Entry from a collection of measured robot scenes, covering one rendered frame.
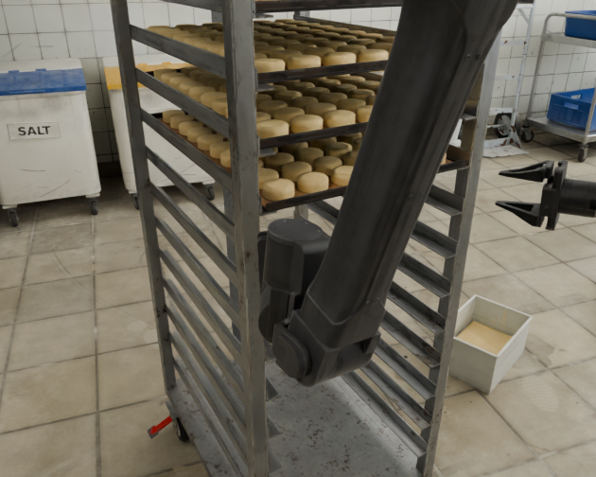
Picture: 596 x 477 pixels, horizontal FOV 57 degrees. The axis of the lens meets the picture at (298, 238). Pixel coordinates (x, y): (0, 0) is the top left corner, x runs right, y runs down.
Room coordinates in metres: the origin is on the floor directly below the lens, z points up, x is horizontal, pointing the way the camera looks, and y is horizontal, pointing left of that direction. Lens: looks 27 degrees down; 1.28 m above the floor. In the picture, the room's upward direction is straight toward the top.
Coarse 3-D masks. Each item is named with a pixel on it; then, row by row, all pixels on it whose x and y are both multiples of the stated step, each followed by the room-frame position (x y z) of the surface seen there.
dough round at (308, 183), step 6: (300, 174) 0.84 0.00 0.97; (306, 174) 0.84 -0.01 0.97; (312, 174) 0.84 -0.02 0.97; (318, 174) 0.84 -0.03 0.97; (324, 174) 0.84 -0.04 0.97; (300, 180) 0.82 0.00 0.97; (306, 180) 0.81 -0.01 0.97; (312, 180) 0.81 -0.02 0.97; (318, 180) 0.81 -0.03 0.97; (324, 180) 0.82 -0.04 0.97; (300, 186) 0.82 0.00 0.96; (306, 186) 0.81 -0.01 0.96; (312, 186) 0.81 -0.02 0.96; (318, 186) 0.81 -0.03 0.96; (324, 186) 0.81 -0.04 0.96; (306, 192) 0.81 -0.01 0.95; (312, 192) 0.81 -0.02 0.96
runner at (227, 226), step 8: (152, 152) 1.22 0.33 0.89; (152, 160) 1.22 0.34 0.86; (160, 160) 1.17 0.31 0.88; (160, 168) 1.18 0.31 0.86; (168, 168) 1.12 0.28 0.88; (168, 176) 1.12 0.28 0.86; (176, 176) 1.08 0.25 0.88; (176, 184) 1.08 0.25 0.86; (184, 184) 1.03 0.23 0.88; (184, 192) 1.04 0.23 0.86; (192, 192) 0.99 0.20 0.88; (192, 200) 1.00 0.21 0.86; (200, 200) 0.96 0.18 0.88; (200, 208) 0.96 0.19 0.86; (208, 208) 0.92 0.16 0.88; (216, 208) 0.96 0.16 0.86; (208, 216) 0.93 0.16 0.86; (216, 216) 0.89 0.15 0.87; (224, 216) 0.93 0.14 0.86; (216, 224) 0.89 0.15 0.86; (224, 224) 0.86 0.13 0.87; (232, 224) 0.83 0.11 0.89; (224, 232) 0.86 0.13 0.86; (232, 232) 0.83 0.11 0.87
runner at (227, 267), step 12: (156, 192) 1.23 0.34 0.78; (168, 204) 1.14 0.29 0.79; (180, 216) 1.08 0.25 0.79; (192, 228) 1.01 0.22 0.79; (204, 240) 0.95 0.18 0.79; (204, 252) 0.96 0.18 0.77; (216, 252) 0.90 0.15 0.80; (216, 264) 0.91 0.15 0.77; (228, 264) 0.86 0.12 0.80; (228, 276) 0.86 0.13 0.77
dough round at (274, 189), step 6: (270, 180) 0.81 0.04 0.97; (276, 180) 0.81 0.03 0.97; (282, 180) 0.81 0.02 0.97; (288, 180) 0.81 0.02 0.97; (264, 186) 0.79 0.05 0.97; (270, 186) 0.79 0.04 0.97; (276, 186) 0.79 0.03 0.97; (282, 186) 0.79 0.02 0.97; (288, 186) 0.79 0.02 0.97; (264, 192) 0.79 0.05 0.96; (270, 192) 0.78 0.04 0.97; (276, 192) 0.78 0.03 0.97; (282, 192) 0.78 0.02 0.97; (288, 192) 0.78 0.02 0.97; (270, 198) 0.78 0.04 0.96; (276, 198) 0.78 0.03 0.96; (282, 198) 0.78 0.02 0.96; (288, 198) 0.78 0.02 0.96
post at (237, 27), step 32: (224, 0) 0.74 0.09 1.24; (224, 32) 0.74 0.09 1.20; (256, 160) 0.73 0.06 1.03; (256, 192) 0.73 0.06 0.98; (256, 224) 0.73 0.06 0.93; (256, 256) 0.73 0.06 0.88; (256, 288) 0.73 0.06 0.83; (256, 320) 0.73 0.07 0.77; (256, 352) 0.73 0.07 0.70; (256, 384) 0.73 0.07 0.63; (256, 416) 0.73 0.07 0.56; (256, 448) 0.72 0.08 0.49
